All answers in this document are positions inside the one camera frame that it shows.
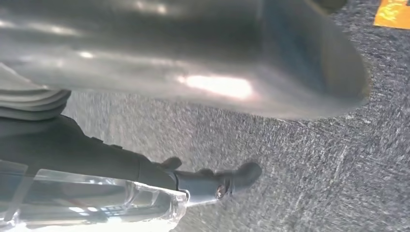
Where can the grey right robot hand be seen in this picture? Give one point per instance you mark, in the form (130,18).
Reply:
(192,48)

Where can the yellow floor tape square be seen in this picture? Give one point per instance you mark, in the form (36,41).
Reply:
(392,16)

